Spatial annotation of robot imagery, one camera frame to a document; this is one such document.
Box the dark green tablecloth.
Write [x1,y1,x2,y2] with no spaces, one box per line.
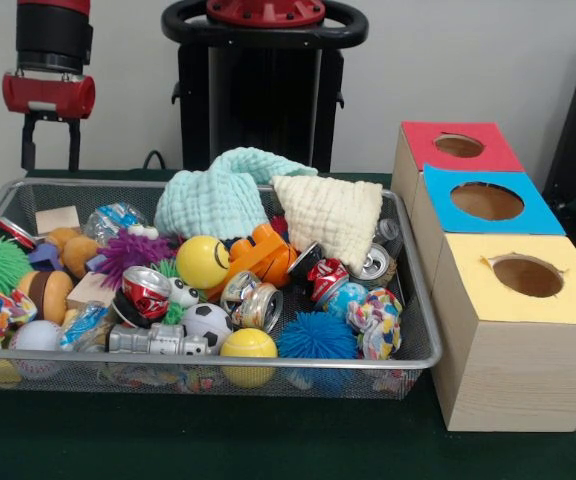
[0,168,576,480]

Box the clear mesh bin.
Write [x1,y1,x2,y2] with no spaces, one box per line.
[0,178,443,401]

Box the blue spiky rubber ball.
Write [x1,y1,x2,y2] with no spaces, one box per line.
[276,312,359,361]

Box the orange toy croissant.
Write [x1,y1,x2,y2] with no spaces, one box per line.
[61,235,101,279]

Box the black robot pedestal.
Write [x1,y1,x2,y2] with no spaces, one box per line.
[163,0,369,173]

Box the mint green waffle cloth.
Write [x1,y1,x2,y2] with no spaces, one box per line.
[154,148,319,241]

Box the cream yellow waffle cloth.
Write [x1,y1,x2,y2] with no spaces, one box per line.
[270,172,384,273]

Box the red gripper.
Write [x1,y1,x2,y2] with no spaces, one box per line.
[1,70,97,171]

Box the purple spiky monster toy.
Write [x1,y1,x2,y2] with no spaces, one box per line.
[95,230,177,291]

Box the small soccer ball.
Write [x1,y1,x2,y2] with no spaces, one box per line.
[181,303,234,353]

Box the colourful rope knot toy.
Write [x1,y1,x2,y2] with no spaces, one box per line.
[346,288,402,361]

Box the yellow smiley ball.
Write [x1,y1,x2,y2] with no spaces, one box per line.
[175,235,231,291]

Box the wooden box with three holes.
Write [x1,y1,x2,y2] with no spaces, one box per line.
[391,121,576,433]

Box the orange plastic toy block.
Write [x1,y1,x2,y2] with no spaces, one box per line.
[208,223,299,301]

